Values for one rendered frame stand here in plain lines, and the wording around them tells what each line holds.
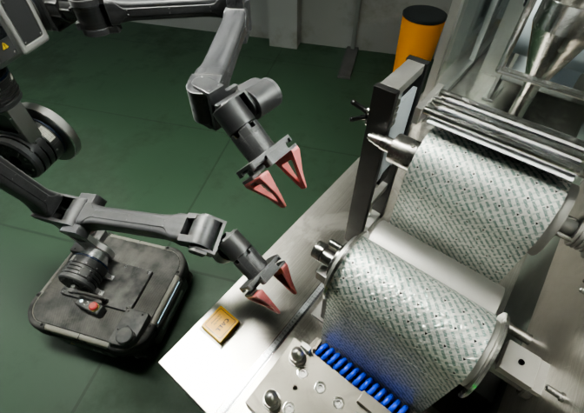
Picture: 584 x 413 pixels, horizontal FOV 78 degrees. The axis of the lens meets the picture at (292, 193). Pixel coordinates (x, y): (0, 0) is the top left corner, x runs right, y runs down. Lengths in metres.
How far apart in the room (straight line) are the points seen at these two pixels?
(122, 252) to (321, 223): 1.21
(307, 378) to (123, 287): 1.28
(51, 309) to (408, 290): 1.73
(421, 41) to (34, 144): 2.96
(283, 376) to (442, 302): 0.38
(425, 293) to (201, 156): 2.34
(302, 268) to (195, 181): 1.66
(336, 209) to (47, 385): 1.60
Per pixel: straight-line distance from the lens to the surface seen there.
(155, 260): 1.98
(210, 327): 1.00
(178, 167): 2.74
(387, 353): 0.71
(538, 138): 0.71
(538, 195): 0.70
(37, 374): 2.24
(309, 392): 0.82
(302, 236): 1.13
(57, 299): 2.07
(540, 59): 1.09
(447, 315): 0.61
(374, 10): 3.95
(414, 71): 0.83
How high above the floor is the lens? 1.83
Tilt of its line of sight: 49 degrees down
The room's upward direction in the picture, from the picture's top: straight up
